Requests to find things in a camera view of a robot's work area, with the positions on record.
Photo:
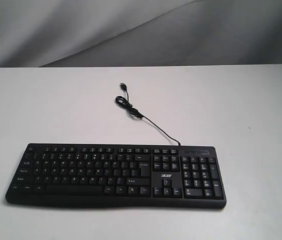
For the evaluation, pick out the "grey backdrop cloth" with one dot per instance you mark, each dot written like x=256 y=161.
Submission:
x=133 y=33

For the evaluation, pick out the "black acer keyboard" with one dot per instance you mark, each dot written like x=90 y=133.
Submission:
x=114 y=176

